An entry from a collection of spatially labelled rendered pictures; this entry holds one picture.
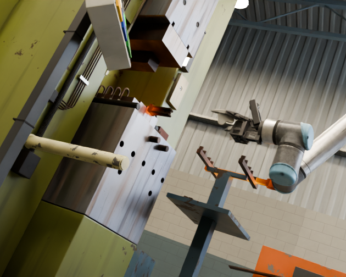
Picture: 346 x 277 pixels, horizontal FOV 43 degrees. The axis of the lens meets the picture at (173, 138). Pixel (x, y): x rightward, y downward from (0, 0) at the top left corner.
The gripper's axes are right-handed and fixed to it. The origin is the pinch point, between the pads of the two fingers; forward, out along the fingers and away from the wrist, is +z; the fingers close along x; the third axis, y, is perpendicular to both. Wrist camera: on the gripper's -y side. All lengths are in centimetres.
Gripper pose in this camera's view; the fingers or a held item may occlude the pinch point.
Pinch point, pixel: (218, 118)
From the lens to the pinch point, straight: 172.5
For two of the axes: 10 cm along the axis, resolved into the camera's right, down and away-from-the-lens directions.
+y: -3.7, 8.7, -3.3
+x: 4.3, 4.7, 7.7
